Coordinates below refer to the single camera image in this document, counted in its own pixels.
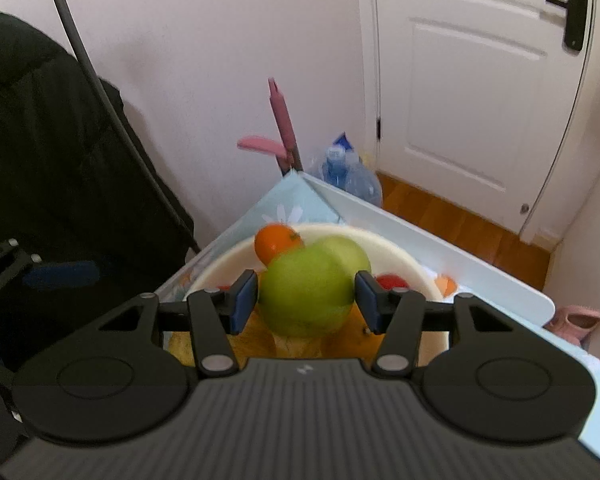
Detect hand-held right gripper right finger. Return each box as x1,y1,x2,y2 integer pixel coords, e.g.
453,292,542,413
355,270,517,377

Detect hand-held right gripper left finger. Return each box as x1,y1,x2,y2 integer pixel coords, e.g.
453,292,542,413
99,270,259,378

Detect small red tomato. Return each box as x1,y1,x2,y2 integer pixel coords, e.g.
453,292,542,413
375,274,411,291

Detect cream oval bowl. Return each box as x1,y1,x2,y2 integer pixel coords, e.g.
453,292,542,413
184,224,451,361

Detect large green apple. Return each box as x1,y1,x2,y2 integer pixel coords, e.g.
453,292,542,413
257,247,358,337

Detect small tangerine with stem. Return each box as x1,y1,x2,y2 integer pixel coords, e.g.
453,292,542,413
254,224,305,267

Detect small green apple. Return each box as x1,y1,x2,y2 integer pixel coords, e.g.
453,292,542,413
324,236,372,286

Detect white chair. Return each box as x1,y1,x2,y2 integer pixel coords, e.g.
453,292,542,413
300,172,555,351

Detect daisy print tablecloth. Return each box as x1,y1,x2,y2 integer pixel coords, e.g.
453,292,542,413
155,170,600,466

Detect clear plastic water bottle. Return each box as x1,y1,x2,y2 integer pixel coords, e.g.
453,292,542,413
325,132,384,208
304,146,331,183

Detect black cloth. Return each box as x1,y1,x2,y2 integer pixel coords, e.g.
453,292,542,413
0,10,201,371

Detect pink shoe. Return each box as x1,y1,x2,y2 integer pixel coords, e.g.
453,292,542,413
545,305,600,346

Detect white panel door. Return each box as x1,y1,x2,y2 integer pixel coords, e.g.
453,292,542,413
355,0,600,246

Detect pink dustpan handle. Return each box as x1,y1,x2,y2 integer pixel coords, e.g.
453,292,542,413
237,135,291,158

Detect pink handled tool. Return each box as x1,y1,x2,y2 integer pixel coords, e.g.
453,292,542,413
267,77,303,175

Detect grey cable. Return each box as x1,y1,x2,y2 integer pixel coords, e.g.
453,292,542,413
42,0,201,256

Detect black door handle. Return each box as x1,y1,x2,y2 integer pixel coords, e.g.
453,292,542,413
546,0,590,52

